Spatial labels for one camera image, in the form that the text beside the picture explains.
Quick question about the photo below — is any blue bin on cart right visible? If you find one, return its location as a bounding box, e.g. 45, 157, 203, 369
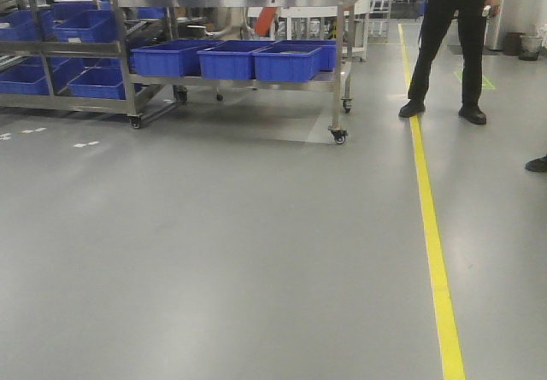
253, 42, 337, 83

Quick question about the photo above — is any blue bin on cart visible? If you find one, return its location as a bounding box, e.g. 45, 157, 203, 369
131, 39, 222, 77
253, 42, 337, 83
197, 40, 274, 80

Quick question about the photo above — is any stainless steel wheeled cart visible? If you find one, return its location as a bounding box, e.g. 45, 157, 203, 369
115, 0, 360, 144

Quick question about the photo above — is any blue bin on cart middle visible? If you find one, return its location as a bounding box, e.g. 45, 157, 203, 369
197, 40, 274, 80

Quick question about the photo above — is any blue bin on cart left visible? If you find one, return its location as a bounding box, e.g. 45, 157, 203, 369
131, 39, 222, 77

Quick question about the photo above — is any steel flow rack left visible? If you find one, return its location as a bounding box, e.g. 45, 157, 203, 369
0, 0, 180, 130

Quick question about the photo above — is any person in black clothes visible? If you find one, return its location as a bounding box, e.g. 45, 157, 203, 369
398, 0, 503, 126

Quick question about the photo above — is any black shoe at edge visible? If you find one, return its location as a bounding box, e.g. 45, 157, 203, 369
525, 155, 547, 173

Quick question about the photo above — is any grey trash bin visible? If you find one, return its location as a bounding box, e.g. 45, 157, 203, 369
518, 35, 543, 61

